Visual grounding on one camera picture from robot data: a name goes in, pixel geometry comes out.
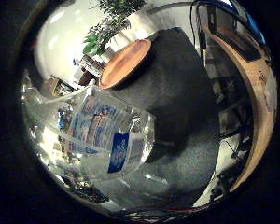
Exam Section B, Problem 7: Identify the black hanging cable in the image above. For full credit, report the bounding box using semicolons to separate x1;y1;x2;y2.
189;0;209;68

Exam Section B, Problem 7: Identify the green leafy plant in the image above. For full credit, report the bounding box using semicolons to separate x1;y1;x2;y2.
82;0;147;56

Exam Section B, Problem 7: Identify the white planter pot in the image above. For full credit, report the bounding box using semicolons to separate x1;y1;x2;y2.
104;11;161;63

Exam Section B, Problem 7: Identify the clear plastic water bottle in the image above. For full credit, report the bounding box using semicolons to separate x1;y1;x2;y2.
21;69;171;206

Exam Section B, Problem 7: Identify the round wooden board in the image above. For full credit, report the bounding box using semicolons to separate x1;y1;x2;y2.
98;38;153;91

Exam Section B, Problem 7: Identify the wooden shelf with clutter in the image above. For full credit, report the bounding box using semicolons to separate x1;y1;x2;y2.
46;76;77;98

